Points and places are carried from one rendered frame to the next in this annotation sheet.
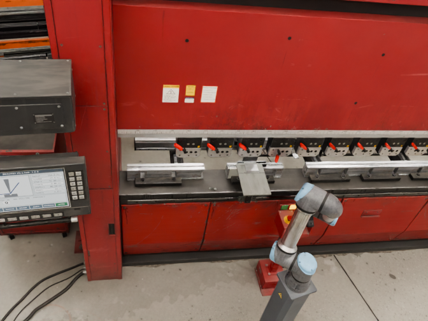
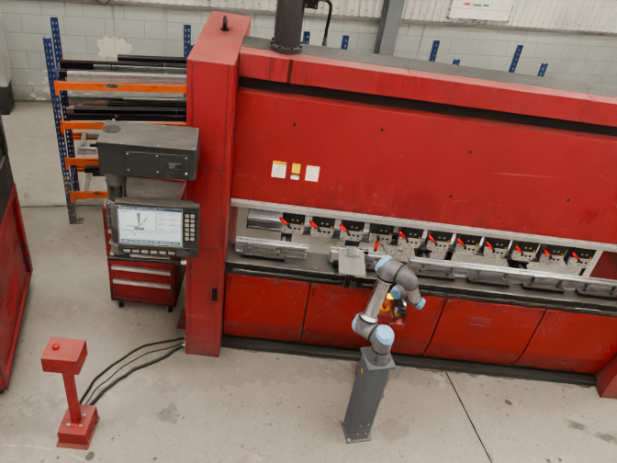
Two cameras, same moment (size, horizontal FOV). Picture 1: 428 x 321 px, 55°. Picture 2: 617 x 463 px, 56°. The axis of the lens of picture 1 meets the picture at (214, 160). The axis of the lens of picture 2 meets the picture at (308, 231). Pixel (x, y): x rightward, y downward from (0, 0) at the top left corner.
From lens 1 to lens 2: 1.43 m
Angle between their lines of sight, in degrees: 12
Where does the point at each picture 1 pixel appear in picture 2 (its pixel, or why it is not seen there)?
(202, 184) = (304, 263)
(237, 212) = (337, 298)
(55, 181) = (173, 220)
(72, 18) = (206, 98)
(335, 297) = (437, 410)
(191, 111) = (296, 188)
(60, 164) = (180, 206)
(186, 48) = (293, 131)
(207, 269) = (306, 362)
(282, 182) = not seen: hidden behind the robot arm
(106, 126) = (220, 188)
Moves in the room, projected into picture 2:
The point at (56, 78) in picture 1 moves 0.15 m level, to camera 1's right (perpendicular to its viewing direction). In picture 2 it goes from (187, 139) to (213, 146)
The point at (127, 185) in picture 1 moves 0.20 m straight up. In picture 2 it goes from (234, 254) to (236, 231)
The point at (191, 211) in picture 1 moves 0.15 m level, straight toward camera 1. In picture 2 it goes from (291, 289) to (286, 303)
